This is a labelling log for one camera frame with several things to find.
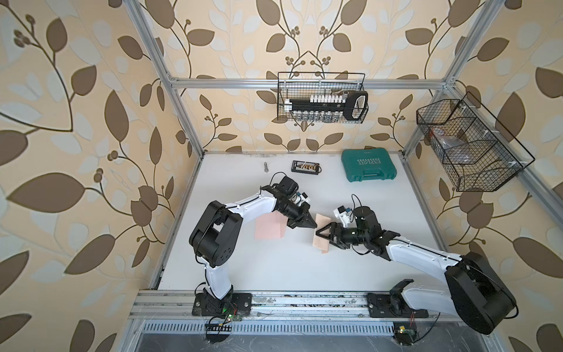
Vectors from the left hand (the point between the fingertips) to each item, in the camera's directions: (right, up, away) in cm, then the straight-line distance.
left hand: (314, 222), depth 81 cm
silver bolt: (-22, +21, +31) cm, 43 cm away
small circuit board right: (+29, -34, -10) cm, 45 cm away
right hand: (+2, -6, +1) cm, 6 cm away
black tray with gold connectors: (-1, +22, +31) cm, 38 cm away
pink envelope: (-18, -5, +14) cm, 24 cm away
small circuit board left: (-31, -32, -13) cm, 46 cm away
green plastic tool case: (+31, +24, +30) cm, 49 cm away
